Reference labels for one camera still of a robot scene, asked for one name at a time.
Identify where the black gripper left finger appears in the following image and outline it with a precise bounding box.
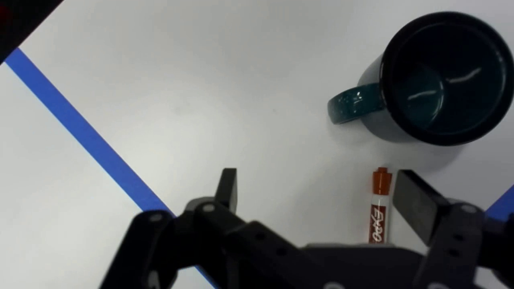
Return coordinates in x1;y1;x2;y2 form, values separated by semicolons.
98;167;302;289

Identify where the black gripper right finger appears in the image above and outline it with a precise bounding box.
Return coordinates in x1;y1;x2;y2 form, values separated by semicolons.
392;169;514;289

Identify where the red marker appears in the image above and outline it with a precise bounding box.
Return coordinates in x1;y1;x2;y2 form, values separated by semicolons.
368;166;395;246

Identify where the dark green mug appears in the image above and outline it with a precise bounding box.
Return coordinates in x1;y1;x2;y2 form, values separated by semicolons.
326;12;514;148

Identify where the small blue tape piece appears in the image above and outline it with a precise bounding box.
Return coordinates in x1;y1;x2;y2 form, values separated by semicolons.
483;183;514;223

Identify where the long blue tape strip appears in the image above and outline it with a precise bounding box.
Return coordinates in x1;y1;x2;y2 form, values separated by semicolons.
3;47;218;289

